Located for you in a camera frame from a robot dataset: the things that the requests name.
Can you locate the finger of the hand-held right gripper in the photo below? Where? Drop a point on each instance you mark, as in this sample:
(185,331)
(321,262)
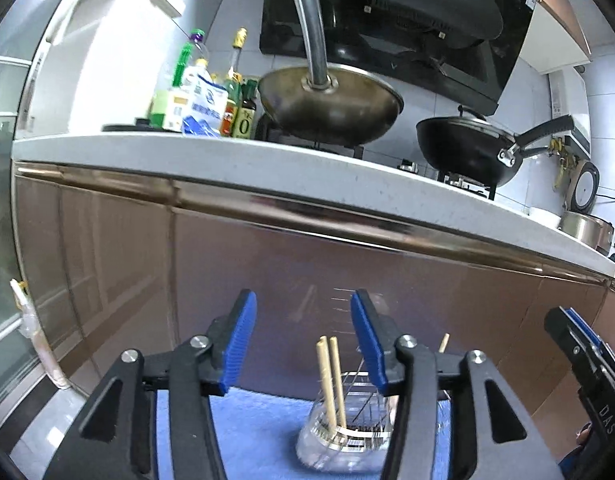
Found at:
(585,330)

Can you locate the rice cooker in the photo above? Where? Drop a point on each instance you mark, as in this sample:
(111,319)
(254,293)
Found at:
(585,187)

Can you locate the blue terry towel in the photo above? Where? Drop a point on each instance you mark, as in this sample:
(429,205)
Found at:
(257,435)

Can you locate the steel wok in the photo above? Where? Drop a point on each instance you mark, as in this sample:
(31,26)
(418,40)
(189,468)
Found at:
(332,110)

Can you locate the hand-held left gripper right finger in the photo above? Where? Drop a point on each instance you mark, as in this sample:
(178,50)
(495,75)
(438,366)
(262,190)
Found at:
(370,345)

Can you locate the white storage box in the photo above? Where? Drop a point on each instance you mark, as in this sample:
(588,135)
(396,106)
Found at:
(112,60)

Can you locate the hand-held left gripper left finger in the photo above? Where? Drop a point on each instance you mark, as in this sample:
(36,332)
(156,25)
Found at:
(237,345)

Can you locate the brown base cabinet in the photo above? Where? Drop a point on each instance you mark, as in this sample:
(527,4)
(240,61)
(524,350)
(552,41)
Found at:
(137,260)

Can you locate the green label oil bottle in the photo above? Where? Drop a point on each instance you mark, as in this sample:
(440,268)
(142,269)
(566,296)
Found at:
(167,105)

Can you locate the black gas stove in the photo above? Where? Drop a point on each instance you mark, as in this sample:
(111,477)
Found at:
(137,127)

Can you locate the glass pot lid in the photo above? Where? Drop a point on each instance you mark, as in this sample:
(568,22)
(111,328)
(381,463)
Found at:
(467,122)

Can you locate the yellow cap bottle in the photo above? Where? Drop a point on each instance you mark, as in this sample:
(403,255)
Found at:
(239,45)

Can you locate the white water heater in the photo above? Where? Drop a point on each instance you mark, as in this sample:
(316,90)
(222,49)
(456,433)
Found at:
(567,100)

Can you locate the white bowl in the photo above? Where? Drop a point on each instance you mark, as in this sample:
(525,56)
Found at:
(545,216)

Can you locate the blue and white bag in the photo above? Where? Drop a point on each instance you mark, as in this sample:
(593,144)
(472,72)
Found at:
(202,105)

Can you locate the black wok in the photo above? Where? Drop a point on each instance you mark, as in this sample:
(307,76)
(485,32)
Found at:
(462,150)

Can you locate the sliding glass door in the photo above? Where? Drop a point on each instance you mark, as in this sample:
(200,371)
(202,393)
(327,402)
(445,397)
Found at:
(2,210)

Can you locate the dark bottle yellow label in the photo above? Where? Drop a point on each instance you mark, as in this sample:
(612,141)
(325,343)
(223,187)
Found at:
(246,120)

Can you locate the black range hood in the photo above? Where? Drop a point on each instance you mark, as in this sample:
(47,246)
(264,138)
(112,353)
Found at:
(412,35)

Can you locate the white stone countertop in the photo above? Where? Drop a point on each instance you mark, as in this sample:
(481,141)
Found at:
(187,155)

